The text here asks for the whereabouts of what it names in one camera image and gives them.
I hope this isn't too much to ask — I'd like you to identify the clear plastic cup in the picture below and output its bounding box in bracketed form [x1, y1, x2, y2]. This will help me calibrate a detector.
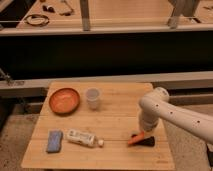
[85, 88, 100, 110]

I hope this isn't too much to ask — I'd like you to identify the orange bowl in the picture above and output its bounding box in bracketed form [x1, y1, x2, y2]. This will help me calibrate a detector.
[49, 88, 80, 115]

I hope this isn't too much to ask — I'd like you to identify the metal clamp on rail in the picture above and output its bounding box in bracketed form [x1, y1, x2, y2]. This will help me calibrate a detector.
[0, 68, 25, 86]

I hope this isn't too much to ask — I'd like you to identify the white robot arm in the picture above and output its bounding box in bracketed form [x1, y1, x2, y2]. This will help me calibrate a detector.
[139, 87, 213, 144]

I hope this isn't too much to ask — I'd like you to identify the grey metal bracket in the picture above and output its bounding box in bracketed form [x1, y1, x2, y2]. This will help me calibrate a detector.
[167, 0, 201, 29]

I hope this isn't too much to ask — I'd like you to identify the coiled black cable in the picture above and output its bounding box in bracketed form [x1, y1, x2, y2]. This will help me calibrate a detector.
[23, 13, 51, 27]

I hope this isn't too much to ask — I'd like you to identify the blue sponge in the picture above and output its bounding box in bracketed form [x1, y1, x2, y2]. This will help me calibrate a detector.
[46, 130, 63, 153]

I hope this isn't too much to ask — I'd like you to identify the black rectangular block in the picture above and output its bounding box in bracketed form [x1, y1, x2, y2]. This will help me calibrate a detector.
[133, 136, 155, 147]

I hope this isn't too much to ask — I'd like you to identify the grey metal post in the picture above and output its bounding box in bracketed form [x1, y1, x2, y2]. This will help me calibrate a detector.
[80, 0, 90, 31]

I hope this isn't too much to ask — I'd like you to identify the clear plastic bottle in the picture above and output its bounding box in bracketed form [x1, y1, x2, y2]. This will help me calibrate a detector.
[67, 129, 104, 148]

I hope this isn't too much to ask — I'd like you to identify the orange pepper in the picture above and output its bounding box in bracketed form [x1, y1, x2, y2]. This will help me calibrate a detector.
[127, 132, 144, 146]

